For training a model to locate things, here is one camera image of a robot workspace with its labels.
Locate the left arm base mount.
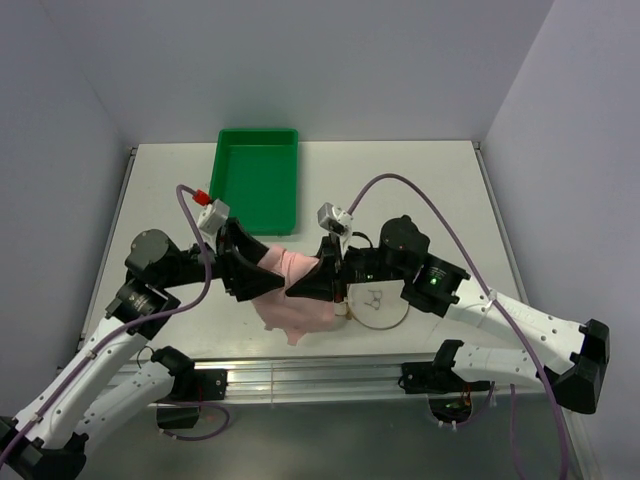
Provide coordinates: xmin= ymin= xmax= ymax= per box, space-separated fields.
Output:
xmin=155 ymin=368 xmax=231 ymax=441

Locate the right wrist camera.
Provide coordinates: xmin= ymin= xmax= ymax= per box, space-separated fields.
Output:
xmin=317 ymin=202 xmax=353 ymax=254

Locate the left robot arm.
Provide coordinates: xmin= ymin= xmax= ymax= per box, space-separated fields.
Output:
xmin=1 ymin=218 xmax=285 ymax=479

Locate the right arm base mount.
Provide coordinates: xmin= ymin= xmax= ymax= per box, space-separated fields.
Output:
xmin=397 ymin=362 xmax=495 ymax=432

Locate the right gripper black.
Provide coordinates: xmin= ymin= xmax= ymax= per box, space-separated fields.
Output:
xmin=286 ymin=231 xmax=409 ymax=302

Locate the aluminium frame rail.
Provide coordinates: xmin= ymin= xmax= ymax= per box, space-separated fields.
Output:
xmin=47 ymin=354 xmax=574 ymax=409

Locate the green plastic tray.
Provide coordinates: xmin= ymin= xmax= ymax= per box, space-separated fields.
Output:
xmin=209 ymin=128 xmax=298 ymax=236

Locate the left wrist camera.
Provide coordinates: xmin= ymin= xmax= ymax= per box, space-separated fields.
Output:
xmin=196 ymin=199 xmax=230 ymax=237

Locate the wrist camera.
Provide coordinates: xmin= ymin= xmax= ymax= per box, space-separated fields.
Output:
xmin=317 ymin=202 xmax=353 ymax=254
xmin=196 ymin=199 xmax=230 ymax=237

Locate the pink bra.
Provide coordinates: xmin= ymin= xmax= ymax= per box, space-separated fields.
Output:
xmin=252 ymin=246 xmax=335 ymax=346

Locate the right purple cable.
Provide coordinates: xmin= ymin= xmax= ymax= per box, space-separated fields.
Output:
xmin=347 ymin=172 xmax=571 ymax=480

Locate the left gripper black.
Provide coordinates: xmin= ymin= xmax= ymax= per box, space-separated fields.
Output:
xmin=159 ymin=217 xmax=288 ymax=300

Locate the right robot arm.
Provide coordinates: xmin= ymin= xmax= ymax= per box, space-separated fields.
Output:
xmin=286 ymin=215 xmax=610 ymax=414

